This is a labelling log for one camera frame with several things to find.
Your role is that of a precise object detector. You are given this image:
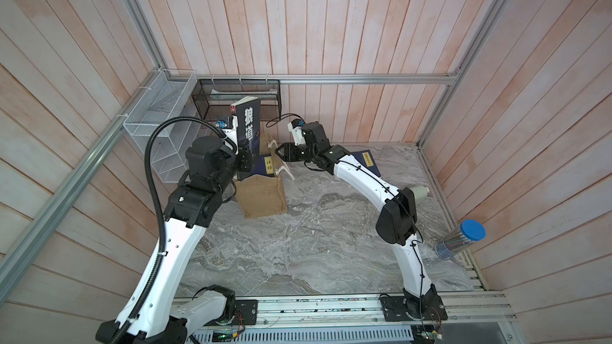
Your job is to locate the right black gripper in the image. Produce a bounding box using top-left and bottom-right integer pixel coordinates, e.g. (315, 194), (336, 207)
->
(273, 143), (319, 166)

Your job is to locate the burlap canvas tote bag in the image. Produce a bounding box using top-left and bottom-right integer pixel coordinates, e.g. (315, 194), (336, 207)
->
(237, 134), (295, 219)

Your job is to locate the black wolf title book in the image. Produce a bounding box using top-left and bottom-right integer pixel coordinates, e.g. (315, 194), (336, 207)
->
(230, 96), (261, 154)

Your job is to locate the navy book yellow label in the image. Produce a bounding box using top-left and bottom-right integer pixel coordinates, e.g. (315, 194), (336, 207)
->
(250, 154), (276, 178)

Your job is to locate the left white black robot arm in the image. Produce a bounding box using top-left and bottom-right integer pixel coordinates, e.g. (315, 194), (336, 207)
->
(96, 135), (260, 343)

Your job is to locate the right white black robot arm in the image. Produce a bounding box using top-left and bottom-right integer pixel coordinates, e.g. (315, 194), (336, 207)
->
(275, 119), (438, 320)

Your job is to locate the navy book far right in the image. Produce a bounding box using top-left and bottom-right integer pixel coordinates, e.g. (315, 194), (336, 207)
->
(352, 150), (381, 177)

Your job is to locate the clear jar blue lid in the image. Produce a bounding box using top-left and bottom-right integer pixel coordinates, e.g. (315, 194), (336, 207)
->
(434, 219), (486, 261)

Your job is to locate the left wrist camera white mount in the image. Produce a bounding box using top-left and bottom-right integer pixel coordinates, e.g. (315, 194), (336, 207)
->
(216, 115), (237, 146)

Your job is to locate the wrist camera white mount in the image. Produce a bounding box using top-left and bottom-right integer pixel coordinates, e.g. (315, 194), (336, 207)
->
(288, 119), (306, 146)
(216, 115), (237, 146)

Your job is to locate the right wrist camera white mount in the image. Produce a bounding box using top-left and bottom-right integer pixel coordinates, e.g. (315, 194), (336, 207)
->
(288, 119), (306, 146)

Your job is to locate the black wire mesh basket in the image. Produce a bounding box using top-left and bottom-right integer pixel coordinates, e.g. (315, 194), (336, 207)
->
(191, 78), (283, 122)

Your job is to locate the white wire mesh shelf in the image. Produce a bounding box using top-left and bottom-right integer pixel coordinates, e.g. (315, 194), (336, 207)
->
(124, 69), (210, 183)

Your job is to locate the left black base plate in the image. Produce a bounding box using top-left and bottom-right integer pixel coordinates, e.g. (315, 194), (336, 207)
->
(212, 299), (258, 326)

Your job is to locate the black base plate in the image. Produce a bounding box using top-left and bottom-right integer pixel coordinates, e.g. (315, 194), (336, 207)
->
(212, 299), (258, 326)
(379, 294), (448, 322)

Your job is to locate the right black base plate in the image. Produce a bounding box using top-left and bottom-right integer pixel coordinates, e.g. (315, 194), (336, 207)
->
(379, 294), (448, 322)

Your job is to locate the aluminium mounting rail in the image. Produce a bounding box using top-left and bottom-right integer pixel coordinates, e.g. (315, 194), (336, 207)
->
(121, 292), (517, 333)

